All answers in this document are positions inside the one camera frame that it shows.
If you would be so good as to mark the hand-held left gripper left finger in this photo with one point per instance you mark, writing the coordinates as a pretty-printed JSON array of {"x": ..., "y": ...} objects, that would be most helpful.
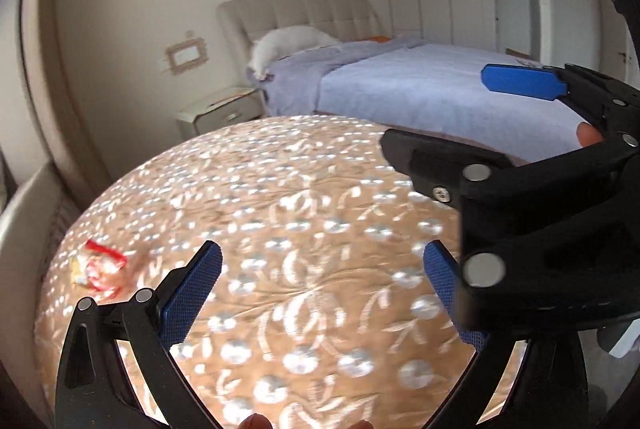
[{"x": 192, "y": 294}]

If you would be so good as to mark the beige upholstered bed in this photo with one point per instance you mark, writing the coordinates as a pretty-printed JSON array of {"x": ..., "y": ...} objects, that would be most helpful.
[{"x": 300, "y": 14}]

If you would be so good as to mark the white nightstand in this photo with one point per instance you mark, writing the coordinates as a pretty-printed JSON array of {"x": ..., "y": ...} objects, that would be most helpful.
[{"x": 225, "y": 116}]

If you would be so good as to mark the red white snack wrapper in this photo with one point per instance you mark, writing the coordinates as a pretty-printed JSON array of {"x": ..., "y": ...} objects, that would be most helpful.
[{"x": 100, "y": 269}]

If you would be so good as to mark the embroidered beige tablecloth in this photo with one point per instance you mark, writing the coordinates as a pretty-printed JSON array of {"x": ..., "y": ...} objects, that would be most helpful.
[{"x": 300, "y": 209}]

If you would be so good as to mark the white door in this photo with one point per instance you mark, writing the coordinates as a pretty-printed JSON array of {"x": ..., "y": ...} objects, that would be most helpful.
[{"x": 575, "y": 9}]

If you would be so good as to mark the small orange item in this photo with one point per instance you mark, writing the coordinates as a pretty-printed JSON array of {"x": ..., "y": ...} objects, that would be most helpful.
[{"x": 379, "y": 39}]

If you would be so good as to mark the pink framed wall switch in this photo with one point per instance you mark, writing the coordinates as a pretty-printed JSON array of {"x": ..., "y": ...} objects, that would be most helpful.
[{"x": 186, "y": 54}]

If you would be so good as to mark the lavender blanket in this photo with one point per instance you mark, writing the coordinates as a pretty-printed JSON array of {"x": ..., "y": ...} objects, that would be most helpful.
[{"x": 425, "y": 99}]

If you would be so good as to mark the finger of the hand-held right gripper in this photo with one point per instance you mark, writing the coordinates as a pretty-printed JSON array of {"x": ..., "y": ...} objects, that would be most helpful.
[
  {"x": 520, "y": 81},
  {"x": 425, "y": 159}
]

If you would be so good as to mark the person's right hand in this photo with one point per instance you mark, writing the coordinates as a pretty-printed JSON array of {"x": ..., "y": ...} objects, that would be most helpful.
[{"x": 589, "y": 134}]

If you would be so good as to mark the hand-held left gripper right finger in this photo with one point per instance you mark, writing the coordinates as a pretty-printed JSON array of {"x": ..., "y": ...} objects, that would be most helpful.
[{"x": 445, "y": 274}]

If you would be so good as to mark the white ruffled pillow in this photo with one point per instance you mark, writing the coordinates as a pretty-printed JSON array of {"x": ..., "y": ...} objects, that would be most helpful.
[{"x": 285, "y": 44}]

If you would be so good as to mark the person's left hand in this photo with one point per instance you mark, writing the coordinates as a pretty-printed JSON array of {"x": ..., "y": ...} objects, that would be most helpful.
[{"x": 255, "y": 421}]

